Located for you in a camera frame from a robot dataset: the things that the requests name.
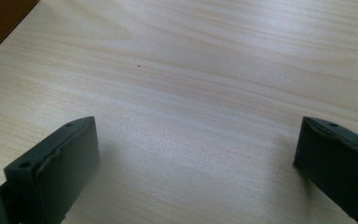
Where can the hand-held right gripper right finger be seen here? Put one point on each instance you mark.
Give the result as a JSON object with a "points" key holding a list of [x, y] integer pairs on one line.
{"points": [[338, 165]]}

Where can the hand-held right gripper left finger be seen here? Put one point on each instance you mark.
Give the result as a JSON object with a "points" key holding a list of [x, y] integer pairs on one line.
{"points": [[59, 165]]}

